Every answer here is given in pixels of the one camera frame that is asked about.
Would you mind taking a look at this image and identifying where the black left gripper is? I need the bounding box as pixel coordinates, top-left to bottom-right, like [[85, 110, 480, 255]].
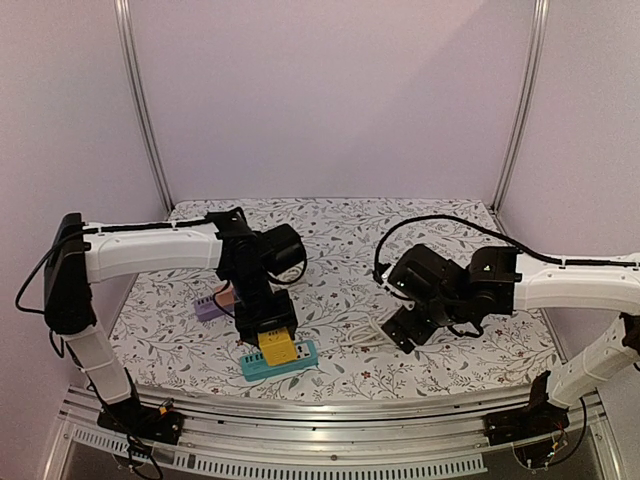
[[228, 269, 299, 350]]

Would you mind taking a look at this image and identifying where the pink charger plug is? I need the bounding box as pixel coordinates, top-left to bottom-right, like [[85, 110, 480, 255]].
[[214, 286, 235, 310]]

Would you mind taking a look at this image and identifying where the yellow cube socket adapter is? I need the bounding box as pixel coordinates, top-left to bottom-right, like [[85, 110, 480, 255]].
[[258, 328, 297, 367]]

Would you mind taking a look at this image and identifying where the teal power strip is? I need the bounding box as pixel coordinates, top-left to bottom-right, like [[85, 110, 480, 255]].
[[237, 339, 320, 384]]

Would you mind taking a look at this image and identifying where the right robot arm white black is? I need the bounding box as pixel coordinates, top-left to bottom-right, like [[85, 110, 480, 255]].
[[374, 244, 639, 445]]

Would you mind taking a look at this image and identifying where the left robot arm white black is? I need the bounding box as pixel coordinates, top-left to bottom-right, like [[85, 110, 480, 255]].
[[43, 208, 308, 445]]

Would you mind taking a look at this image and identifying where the purple power strip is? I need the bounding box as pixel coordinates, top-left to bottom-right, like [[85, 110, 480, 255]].
[[193, 295, 234, 322]]

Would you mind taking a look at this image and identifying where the floral patterned table mat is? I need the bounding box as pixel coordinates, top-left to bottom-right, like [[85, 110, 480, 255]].
[[110, 199, 561, 403]]

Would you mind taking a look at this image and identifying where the white coiled cable right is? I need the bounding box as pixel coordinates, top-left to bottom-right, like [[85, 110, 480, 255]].
[[342, 317, 401, 347]]

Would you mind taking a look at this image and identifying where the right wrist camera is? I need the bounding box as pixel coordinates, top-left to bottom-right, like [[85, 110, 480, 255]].
[[376, 263, 397, 291]]

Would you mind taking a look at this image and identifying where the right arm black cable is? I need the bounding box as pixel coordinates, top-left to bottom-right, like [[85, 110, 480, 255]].
[[372, 215, 640, 284]]

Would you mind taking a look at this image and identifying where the left aluminium frame post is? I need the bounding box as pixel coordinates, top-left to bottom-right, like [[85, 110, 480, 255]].
[[113, 0, 175, 213]]

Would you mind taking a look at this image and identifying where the aluminium frame post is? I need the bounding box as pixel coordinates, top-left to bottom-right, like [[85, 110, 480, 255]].
[[490, 0, 550, 217], [113, 0, 175, 213]]

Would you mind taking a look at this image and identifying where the right aluminium frame post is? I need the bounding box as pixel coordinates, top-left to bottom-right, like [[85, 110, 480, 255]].
[[490, 0, 550, 217]]

